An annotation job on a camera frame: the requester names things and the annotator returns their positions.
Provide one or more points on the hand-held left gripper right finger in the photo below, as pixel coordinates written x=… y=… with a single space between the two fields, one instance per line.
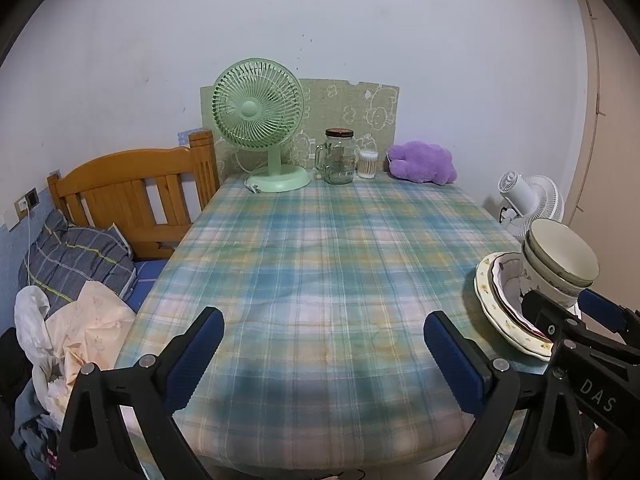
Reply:
x=455 y=360

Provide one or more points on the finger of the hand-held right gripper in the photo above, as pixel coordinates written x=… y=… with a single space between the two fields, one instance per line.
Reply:
x=595 y=385
x=602 y=307

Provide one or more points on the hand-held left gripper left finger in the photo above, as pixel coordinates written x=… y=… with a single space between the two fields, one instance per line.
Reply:
x=195 y=360

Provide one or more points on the floral ceramic bowl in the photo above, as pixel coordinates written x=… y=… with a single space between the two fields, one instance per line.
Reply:
x=529 y=260
x=565 y=255
x=550 y=296

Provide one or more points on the scalloped yellow-flower plate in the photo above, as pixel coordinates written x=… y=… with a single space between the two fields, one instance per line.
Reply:
x=492 y=306

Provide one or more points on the large round yellow-flower plate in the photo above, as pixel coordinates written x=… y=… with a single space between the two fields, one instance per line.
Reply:
x=480 y=287

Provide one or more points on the white red-rimmed plate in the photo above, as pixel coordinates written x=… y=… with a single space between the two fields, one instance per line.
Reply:
x=510 y=280

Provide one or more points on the person's right hand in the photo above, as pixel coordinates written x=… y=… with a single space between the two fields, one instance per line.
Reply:
x=596 y=444

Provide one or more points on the blue checked bed sheet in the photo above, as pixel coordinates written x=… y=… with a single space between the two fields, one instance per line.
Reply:
x=147 y=272

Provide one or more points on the peach printed blanket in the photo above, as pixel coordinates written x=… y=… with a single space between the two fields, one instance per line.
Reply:
x=90 y=320

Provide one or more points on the white standing fan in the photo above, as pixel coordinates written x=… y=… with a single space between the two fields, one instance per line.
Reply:
x=520 y=195

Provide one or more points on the beige door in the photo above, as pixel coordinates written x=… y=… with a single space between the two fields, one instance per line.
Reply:
x=615 y=160

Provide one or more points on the grey plaid pillow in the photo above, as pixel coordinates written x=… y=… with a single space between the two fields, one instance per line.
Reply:
x=75 y=260

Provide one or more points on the plaid tablecloth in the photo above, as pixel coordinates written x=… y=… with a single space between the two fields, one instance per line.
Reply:
x=325 y=260

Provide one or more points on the white plastic bag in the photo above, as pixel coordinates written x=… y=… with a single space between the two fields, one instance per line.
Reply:
x=30 y=315

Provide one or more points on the blue-grey clothing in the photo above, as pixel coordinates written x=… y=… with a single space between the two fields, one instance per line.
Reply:
x=30 y=425

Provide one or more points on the dark cloth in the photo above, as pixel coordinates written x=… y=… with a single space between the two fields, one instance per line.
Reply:
x=12 y=360

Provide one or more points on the purple plush toy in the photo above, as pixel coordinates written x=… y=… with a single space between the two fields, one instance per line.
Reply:
x=422 y=162

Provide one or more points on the wooden bed headboard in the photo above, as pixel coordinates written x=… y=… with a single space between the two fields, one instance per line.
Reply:
x=125 y=170

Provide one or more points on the clear cotton swab container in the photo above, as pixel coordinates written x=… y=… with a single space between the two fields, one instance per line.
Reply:
x=367 y=164

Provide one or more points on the glass jar with dark lid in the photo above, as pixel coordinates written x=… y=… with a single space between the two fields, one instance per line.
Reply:
x=340 y=160

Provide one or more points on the green table fan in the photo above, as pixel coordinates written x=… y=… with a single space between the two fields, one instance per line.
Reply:
x=257 y=110

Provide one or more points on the green printed mat board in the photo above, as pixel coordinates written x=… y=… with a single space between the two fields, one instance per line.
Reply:
x=350 y=105

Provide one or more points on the dark wall switch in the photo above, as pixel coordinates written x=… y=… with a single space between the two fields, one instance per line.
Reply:
x=32 y=198

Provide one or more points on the white wall socket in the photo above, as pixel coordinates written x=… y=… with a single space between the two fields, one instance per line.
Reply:
x=22 y=206

